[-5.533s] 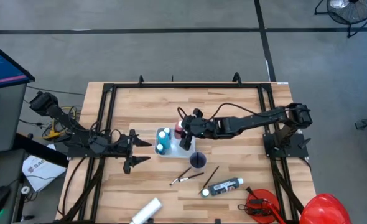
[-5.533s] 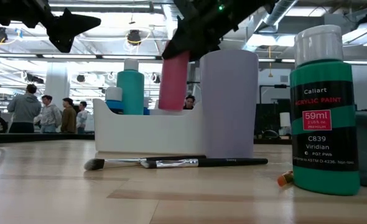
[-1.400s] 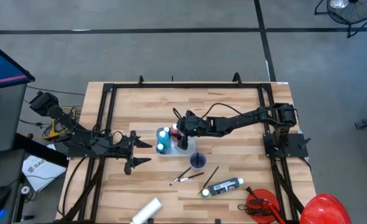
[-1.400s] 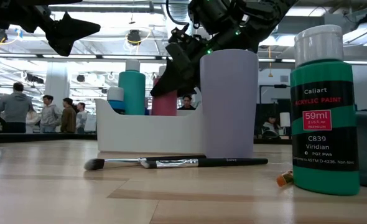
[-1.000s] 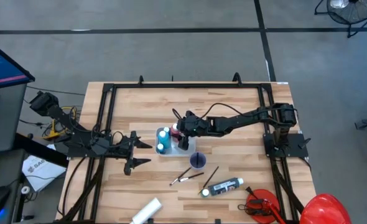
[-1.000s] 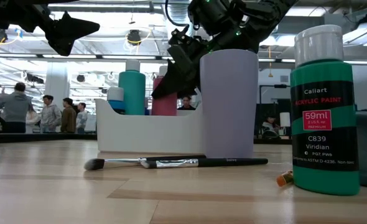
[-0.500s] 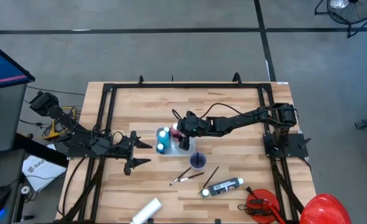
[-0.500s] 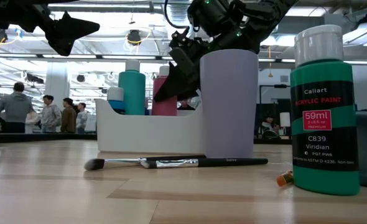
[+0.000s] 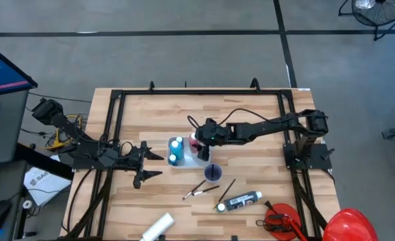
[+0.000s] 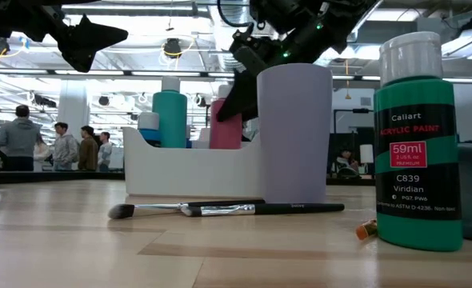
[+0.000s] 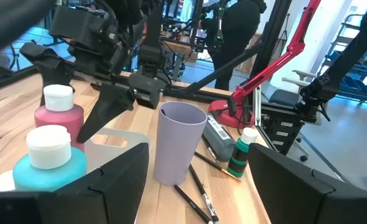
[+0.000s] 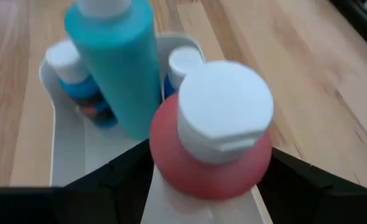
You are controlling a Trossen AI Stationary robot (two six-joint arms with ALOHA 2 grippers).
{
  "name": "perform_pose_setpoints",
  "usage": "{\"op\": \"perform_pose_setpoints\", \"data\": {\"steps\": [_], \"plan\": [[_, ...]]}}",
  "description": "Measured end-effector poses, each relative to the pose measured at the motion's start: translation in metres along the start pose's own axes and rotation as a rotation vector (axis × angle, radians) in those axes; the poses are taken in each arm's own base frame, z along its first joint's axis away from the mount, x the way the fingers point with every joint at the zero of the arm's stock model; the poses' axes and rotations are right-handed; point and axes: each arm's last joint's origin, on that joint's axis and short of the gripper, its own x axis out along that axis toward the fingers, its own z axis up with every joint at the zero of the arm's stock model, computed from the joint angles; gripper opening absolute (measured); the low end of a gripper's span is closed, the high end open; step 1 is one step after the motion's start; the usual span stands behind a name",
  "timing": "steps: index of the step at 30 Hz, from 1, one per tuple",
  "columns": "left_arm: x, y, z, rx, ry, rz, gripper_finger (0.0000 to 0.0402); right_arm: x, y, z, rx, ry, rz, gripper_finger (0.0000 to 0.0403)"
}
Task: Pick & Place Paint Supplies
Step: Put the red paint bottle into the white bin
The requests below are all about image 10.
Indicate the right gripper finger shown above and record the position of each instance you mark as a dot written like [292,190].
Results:
[232,100]
[251,100]

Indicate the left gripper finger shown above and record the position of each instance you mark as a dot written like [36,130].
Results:
[82,54]
[104,34]

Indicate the black metal rack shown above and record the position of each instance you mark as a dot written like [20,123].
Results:
[360,110]

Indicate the green Viridian paint bottle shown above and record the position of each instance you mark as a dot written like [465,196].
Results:
[418,160]

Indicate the white plastic bin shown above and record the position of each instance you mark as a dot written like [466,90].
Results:
[192,172]

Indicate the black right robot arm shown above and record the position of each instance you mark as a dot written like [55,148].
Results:
[340,16]

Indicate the teal paint bottle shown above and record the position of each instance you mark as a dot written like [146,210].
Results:
[170,116]

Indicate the white lamp shade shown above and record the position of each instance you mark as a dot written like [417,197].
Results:
[366,154]

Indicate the lilac plastic cup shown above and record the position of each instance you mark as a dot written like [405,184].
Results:
[294,136]

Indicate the black brush wide silver ferrule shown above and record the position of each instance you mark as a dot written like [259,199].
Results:
[292,208]

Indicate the black brush fluffy bristles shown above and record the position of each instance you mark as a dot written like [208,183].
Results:
[122,210]

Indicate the white building column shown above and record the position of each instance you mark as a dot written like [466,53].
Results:
[74,108]

